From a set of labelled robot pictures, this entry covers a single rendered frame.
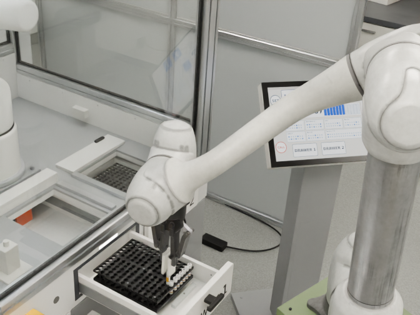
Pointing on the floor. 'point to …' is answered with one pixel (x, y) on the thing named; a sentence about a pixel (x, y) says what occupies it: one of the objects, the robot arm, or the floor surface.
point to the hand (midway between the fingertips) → (169, 262)
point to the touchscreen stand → (297, 240)
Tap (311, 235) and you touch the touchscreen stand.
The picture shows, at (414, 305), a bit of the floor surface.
